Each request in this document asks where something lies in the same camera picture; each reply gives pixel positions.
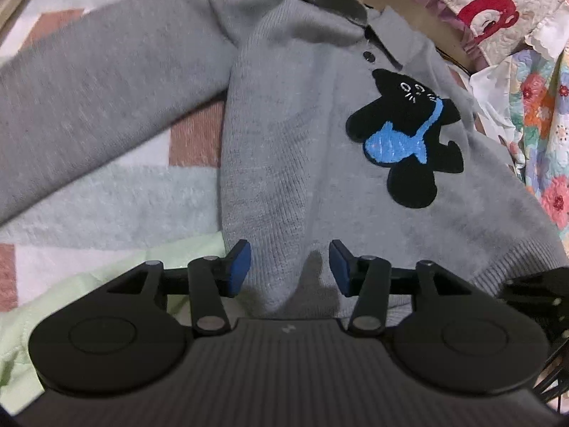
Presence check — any floral patterned fabric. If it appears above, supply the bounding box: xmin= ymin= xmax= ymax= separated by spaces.
xmin=468 ymin=7 xmax=569 ymax=259

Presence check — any checkered plush blanket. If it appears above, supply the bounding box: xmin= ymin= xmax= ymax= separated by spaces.
xmin=0 ymin=0 xmax=490 ymax=316

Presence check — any light green cloth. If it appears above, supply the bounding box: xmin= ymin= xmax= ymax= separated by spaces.
xmin=1 ymin=232 xmax=236 ymax=417

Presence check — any grey knit cat sweater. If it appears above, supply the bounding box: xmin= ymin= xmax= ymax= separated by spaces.
xmin=0 ymin=0 xmax=569 ymax=321

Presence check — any beige mattress edge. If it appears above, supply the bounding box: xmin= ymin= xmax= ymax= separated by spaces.
xmin=359 ymin=0 xmax=477 ymax=72

